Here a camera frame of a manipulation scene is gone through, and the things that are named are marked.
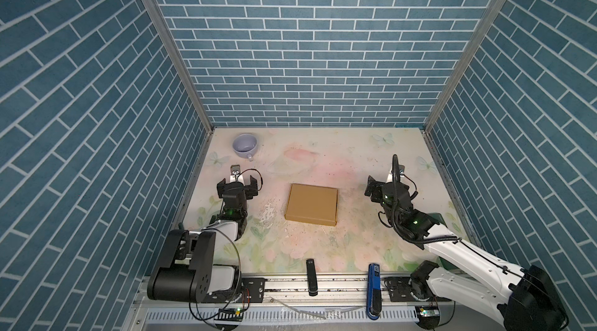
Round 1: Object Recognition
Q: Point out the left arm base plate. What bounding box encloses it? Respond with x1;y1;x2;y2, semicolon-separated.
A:
202;277;266;304

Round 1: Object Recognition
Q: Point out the aluminium left corner post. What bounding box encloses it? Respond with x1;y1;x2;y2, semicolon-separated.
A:
141;0;214;135

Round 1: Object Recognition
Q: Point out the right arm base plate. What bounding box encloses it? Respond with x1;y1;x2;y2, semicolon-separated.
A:
382;277;451;304

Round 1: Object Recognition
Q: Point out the aluminium front rail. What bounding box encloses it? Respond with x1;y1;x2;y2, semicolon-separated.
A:
124;273;504;330

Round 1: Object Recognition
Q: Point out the black marker pen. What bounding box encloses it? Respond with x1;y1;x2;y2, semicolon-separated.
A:
306;259;318;297

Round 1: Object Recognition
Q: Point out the aluminium right corner post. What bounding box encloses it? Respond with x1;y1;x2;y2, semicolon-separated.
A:
423;0;507;135

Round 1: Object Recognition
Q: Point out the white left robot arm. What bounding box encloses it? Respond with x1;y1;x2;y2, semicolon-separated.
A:
147;165;260;304

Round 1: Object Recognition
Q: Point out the right controller board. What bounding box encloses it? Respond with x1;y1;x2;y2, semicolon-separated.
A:
415;305;441;320

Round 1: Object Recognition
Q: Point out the green rectangular block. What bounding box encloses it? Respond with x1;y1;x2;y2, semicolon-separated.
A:
431;213;463;273

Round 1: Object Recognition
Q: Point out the lavender ceramic cup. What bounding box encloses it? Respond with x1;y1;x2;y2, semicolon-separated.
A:
232;133;258;161

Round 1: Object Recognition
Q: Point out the controller board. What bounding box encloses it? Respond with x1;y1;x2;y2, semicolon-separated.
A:
214;308;246;323
415;305;441;320

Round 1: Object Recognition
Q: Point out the brown cardboard box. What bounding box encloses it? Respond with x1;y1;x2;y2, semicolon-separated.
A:
285;183;338;226

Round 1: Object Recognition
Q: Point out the aluminium corner post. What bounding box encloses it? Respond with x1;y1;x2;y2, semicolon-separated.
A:
141;0;214;135
423;0;507;135

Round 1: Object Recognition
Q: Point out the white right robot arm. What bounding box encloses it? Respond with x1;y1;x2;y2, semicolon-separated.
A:
365;157;570;330

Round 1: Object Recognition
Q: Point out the left controller board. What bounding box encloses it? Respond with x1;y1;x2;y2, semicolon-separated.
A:
214;308;246;323

